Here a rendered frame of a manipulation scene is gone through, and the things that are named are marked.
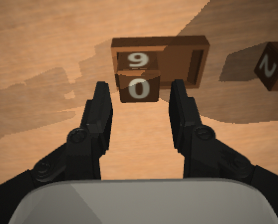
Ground brown wooden tray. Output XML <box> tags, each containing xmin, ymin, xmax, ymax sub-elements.
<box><xmin>111</xmin><ymin>35</ymin><xmax>210</xmax><ymax>91</ymax></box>

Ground brown calendar cube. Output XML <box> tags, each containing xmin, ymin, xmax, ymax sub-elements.
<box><xmin>254</xmin><ymin>41</ymin><xmax>278</xmax><ymax>91</ymax></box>
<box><xmin>116</xmin><ymin>51</ymin><xmax>161</xmax><ymax>103</ymax></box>

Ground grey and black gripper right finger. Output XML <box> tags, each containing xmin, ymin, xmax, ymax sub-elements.
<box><xmin>168</xmin><ymin>79</ymin><xmax>278</xmax><ymax>217</ymax></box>

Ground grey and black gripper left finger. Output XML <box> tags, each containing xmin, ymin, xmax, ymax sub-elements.
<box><xmin>0</xmin><ymin>81</ymin><xmax>113</xmax><ymax>224</ymax></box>

